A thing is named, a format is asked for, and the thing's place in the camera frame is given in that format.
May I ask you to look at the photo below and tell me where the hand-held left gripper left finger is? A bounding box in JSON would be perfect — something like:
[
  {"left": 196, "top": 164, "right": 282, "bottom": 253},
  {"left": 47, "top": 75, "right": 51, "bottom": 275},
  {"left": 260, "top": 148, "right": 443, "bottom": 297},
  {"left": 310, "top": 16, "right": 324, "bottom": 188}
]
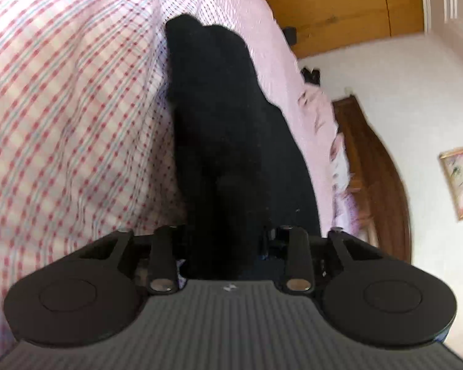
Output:
[{"left": 74, "top": 225, "right": 186, "bottom": 294}]

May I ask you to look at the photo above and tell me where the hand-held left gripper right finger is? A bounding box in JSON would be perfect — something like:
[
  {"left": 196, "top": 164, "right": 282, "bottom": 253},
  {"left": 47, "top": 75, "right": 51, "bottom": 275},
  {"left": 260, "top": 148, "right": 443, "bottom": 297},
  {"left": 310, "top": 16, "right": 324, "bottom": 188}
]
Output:
[{"left": 258, "top": 225, "right": 383, "bottom": 293}]

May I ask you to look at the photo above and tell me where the black garment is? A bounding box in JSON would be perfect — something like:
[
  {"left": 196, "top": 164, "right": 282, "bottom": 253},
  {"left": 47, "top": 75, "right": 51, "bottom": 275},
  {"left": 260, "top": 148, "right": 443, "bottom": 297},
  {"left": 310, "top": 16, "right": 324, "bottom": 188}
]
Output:
[{"left": 165, "top": 14, "right": 322, "bottom": 281}]

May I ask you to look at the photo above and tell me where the pink floral pillow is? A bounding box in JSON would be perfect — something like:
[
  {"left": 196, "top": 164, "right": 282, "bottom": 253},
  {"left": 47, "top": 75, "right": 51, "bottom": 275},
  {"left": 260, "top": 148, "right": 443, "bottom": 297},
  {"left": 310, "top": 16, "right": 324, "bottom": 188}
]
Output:
[{"left": 296, "top": 84, "right": 352, "bottom": 232}]

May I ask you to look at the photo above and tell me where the dark wooden headboard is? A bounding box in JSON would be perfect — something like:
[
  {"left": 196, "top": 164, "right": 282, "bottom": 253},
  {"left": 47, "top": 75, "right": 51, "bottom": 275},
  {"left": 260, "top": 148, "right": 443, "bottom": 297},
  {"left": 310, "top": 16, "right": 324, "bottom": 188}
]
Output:
[{"left": 332, "top": 96, "right": 413, "bottom": 265}]

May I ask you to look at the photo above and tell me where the small dark object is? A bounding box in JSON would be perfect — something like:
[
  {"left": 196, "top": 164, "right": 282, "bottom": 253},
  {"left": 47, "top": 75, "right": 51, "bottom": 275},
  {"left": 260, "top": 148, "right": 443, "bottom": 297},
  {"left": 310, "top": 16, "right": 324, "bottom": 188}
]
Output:
[{"left": 300, "top": 67, "right": 322, "bottom": 86}]

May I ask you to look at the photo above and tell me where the pink checked bed sheet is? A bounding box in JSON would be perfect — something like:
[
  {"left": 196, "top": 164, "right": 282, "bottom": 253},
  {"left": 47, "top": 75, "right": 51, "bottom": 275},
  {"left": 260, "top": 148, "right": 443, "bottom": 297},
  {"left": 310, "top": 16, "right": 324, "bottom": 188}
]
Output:
[{"left": 0, "top": 0, "right": 352, "bottom": 359}]

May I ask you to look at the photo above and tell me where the wooden wardrobe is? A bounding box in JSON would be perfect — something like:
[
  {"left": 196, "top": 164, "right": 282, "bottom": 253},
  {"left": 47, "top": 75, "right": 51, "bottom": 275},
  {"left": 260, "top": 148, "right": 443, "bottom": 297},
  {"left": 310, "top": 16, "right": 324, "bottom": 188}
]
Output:
[{"left": 252, "top": 0, "right": 427, "bottom": 59}]

